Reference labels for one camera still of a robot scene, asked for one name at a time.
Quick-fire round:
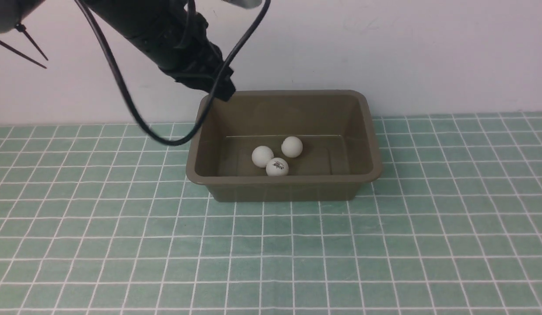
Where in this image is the green checkered table cloth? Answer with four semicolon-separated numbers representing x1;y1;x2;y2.
0;112;542;315

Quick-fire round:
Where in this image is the white ping-pong ball with logo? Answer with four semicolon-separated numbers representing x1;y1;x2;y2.
265;157;289;177

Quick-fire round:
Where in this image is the black left camera cable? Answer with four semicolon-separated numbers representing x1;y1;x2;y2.
74;0;271;146

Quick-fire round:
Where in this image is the plain white ping-pong ball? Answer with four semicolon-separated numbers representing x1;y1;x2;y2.
251;146;275;169
281;136;303;159

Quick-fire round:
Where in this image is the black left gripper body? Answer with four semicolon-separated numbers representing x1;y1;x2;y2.
135;9;223;84

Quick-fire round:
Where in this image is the olive green plastic bin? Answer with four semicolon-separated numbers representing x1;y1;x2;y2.
186;90;383;202

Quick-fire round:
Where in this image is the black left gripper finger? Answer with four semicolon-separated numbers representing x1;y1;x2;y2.
175;66;236;102

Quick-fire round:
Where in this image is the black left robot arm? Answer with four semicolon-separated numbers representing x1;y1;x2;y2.
83;0;236;101

